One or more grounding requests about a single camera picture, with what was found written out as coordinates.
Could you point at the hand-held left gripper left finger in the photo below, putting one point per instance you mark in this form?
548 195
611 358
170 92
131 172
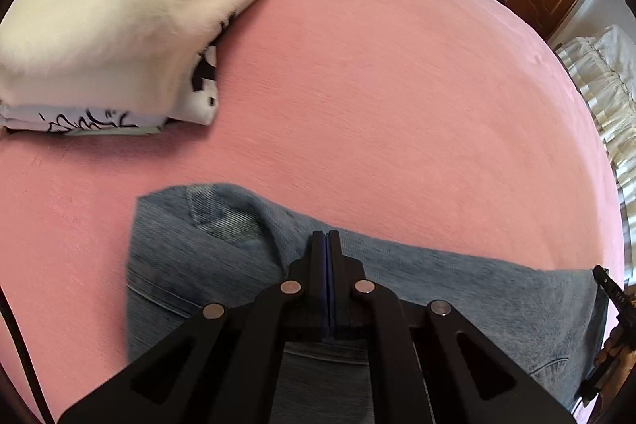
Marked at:
320 285

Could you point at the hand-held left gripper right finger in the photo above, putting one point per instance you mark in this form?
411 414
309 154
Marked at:
334 285

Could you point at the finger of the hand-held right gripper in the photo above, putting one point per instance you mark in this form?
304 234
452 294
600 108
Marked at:
608 282

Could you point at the blue denim jacket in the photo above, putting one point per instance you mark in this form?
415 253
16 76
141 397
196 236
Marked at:
198 265

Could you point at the folded cream printed clothes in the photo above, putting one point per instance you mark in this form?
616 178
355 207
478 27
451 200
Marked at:
99 21

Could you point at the person's right hand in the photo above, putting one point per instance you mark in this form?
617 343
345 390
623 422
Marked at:
607 349

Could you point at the pink bed blanket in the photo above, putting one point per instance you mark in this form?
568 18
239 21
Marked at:
372 106

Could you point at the white curtain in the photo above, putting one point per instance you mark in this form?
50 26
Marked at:
611 96

